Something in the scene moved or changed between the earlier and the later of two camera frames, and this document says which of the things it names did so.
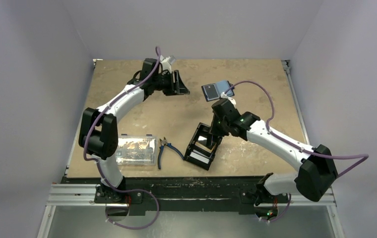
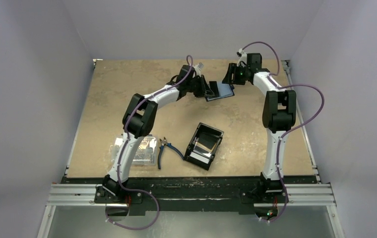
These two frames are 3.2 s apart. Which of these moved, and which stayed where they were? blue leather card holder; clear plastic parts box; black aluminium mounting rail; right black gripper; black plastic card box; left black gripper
Moved: left black gripper; right black gripper
Stayed: black aluminium mounting rail; clear plastic parts box; blue leather card holder; black plastic card box
